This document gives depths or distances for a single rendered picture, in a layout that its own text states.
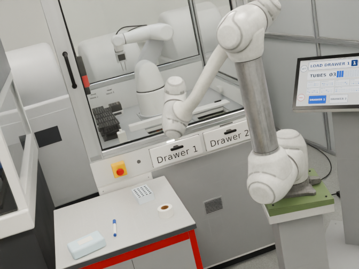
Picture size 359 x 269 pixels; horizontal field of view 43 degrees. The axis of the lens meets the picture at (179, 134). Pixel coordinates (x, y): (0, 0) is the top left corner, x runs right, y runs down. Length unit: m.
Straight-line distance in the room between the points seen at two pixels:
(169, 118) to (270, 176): 0.51
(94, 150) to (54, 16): 0.70
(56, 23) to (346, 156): 1.70
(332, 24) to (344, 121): 1.32
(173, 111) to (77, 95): 0.62
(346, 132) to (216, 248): 1.03
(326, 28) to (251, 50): 2.28
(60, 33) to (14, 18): 3.18
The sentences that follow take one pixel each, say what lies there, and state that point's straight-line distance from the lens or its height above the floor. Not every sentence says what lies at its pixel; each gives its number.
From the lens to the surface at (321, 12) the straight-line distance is 3.90.
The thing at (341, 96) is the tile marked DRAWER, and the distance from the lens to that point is 2.55.
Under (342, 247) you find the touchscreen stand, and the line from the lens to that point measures 3.04.
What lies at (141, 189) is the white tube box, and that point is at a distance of 2.41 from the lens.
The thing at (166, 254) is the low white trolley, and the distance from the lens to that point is 2.12.
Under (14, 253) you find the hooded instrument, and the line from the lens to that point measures 2.50.
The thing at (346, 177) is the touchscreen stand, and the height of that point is 0.50.
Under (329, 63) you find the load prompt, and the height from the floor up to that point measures 1.16.
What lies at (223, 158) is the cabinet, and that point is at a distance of 2.67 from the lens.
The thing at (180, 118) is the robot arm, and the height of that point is 1.21.
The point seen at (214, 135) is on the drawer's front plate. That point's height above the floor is 0.90.
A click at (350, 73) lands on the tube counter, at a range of 2.59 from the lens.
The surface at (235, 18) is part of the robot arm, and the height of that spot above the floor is 1.61.
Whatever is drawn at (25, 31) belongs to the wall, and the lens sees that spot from 5.53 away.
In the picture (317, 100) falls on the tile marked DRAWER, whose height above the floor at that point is 1.00.
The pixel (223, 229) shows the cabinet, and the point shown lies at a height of 0.29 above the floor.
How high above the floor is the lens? 1.81
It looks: 20 degrees down
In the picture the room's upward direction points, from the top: 13 degrees counter-clockwise
